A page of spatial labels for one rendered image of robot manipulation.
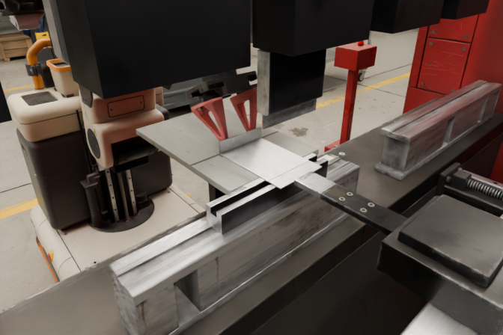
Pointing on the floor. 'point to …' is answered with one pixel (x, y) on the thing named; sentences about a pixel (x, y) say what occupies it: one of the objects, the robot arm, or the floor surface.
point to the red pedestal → (352, 54)
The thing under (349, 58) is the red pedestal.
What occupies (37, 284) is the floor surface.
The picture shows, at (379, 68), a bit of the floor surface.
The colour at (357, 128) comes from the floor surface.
